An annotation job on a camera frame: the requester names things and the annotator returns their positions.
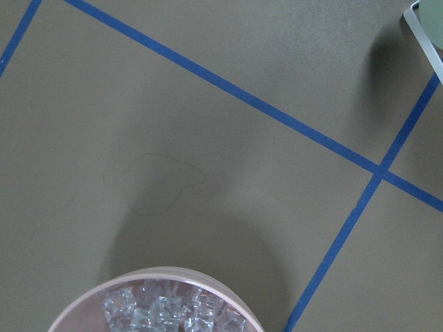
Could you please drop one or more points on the pink bowl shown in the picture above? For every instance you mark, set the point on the pink bowl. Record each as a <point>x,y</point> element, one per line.
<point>85,313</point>

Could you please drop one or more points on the white cup rack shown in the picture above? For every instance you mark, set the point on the white cup rack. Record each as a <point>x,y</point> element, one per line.
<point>432,53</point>

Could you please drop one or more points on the green cup on rack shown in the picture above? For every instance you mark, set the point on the green cup on rack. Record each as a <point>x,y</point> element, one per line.
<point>430,16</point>

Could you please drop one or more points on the ice cubes pile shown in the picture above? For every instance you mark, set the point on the ice cubes pile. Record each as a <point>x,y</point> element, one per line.
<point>164,305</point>

